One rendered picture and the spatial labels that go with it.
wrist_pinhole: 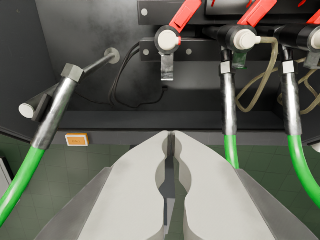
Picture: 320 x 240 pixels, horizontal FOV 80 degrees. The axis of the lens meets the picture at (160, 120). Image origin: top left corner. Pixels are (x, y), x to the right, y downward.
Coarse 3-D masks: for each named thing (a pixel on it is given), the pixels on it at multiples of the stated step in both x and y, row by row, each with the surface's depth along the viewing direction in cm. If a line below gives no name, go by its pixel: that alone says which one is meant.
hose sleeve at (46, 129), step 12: (60, 84) 21; (72, 84) 21; (60, 96) 20; (48, 108) 20; (60, 108) 20; (48, 120) 20; (60, 120) 21; (36, 132) 20; (48, 132) 20; (36, 144) 20; (48, 144) 20
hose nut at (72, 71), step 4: (68, 64) 21; (72, 64) 21; (64, 68) 21; (68, 68) 21; (72, 68) 21; (76, 68) 21; (64, 72) 21; (68, 72) 21; (72, 72) 21; (76, 72) 21; (80, 72) 21; (84, 72) 22; (64, 76) 21; (68, 76) 21; (72, 76) 21; (76, 76) 21; (80, 76) 21; (76, 80) 21; (80, 80) 22
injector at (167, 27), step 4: (160, 28) 20; (164, 28) 20; (168, 28) 20; (172, 28) 20; (156, 32) 20; (160, 32) 22; (176, 32) 20; (156, 36) 20; (176, 36) 21; (156, 40) 20; (156, 44) 21; (160, 48) 21; (176, 48) 21; (164, 52) 21; (168, 52) 21; (172, 52) 21
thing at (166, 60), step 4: (160, 52) 21; (164, 56) 21; (168, 56) 21; (172, 56) 21; (164, 60) 22; (168, 60) 22; (172, 60) 22; (164, 64) 22; (168, 64) 22; (172, 64) 22; (164, 68) 22; (168, 68) 22; (172, 68) 22; (164, 72) 22; (168, 72) 22; (172, 72) 22
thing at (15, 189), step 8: (32, 152) 20; (40, 152) 20; (24, 160) 19; (32, 160) 19; (24, 168) 19; (32, 168) 20; (16, 176) 19; (24, 176) 19; (16, 184) 19; (24, 184) 19; (8, 192) 18; (16, 192) 18; (0, 200) 18; (8, 200) 18; (16, 200) 18; (0, 208) 17; (8, 208) 18; (0, 216) 17; (0, 224) 17
